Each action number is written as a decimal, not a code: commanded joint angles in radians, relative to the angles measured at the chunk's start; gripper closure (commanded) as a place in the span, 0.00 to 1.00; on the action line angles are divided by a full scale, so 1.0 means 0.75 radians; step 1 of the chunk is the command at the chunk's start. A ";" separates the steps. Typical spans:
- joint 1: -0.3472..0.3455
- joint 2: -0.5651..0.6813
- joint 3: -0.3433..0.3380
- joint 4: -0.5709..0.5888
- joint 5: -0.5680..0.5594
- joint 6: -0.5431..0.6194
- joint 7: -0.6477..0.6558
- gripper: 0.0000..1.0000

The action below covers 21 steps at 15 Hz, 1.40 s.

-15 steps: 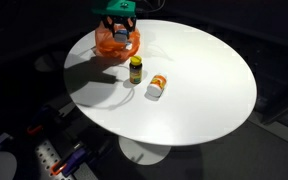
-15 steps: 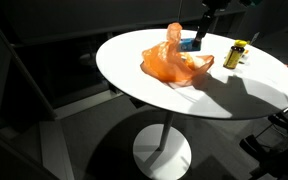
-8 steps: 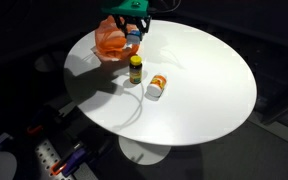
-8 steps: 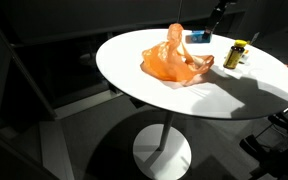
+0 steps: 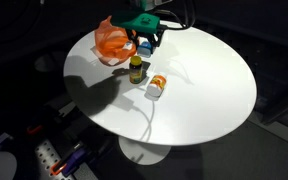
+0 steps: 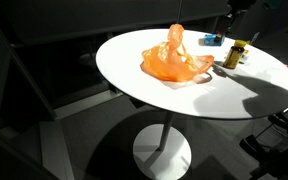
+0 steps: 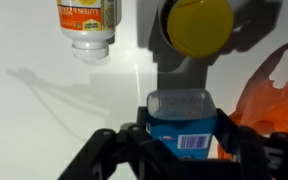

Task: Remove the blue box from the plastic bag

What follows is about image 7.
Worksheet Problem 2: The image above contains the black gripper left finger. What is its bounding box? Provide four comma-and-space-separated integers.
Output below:
57, 106, 172, 180

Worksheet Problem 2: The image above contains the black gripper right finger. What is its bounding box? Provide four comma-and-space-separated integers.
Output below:
211, 108, 288, 180

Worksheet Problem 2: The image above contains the blue box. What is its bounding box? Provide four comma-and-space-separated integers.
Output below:
146, 88, 218, 161

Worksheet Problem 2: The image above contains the orange plastic bag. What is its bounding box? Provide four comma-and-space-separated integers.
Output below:
217, 36, 288, 160

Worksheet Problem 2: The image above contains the white bottle with orange label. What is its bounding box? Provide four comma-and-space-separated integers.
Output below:
56, 0, 123, 62

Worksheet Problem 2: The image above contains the amber bottle with yellow cap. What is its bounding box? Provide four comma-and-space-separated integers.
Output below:
157, 0, 235, 59

